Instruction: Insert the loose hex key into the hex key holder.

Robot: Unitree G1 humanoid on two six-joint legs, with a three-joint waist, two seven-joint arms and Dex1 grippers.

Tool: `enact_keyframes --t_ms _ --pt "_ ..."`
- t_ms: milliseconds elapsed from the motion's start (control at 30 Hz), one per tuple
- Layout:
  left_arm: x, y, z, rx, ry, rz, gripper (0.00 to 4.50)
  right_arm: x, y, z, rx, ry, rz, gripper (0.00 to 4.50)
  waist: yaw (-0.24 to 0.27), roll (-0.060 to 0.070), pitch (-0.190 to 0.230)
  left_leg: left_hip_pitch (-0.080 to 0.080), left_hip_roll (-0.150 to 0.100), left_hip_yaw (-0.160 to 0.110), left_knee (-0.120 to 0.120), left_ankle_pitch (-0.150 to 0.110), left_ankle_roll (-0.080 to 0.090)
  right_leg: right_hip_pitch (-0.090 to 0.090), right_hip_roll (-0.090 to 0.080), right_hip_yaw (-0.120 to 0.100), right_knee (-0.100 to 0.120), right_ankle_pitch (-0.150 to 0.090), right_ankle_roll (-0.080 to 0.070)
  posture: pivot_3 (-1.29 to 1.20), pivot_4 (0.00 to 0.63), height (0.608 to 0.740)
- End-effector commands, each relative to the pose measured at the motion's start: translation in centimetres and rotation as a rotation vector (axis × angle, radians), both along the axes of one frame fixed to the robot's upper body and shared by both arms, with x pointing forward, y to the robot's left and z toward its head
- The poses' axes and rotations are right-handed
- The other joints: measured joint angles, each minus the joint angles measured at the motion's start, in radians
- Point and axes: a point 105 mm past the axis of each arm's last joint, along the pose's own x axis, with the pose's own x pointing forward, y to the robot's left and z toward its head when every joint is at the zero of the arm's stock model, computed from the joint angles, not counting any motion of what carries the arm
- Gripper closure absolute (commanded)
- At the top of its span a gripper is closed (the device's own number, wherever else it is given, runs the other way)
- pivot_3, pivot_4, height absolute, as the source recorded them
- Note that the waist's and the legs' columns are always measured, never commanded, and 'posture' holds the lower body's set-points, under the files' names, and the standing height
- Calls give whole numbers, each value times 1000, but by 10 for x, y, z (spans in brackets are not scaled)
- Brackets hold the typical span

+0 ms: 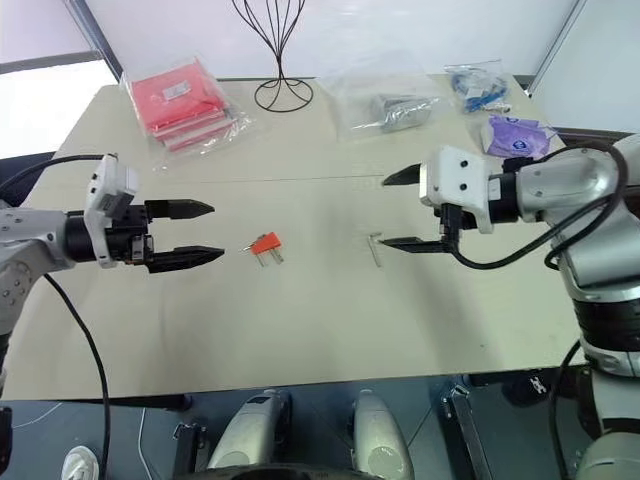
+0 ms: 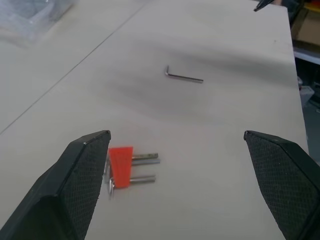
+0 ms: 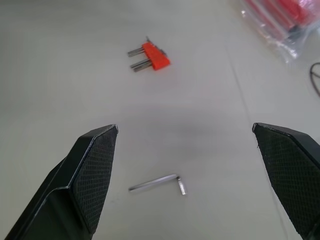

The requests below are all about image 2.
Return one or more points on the clear plastic container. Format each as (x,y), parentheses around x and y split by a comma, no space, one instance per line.
(27,17)

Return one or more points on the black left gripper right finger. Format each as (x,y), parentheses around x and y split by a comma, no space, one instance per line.
(285,185)

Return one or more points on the cardboard box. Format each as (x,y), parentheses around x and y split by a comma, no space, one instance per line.
(306,25)

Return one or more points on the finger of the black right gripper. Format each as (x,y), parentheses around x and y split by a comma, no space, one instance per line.
(262,5)

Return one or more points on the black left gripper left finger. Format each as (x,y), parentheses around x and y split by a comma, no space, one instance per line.
(62,190)

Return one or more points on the metal storage shelf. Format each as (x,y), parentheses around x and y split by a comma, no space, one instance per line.
(308,75)

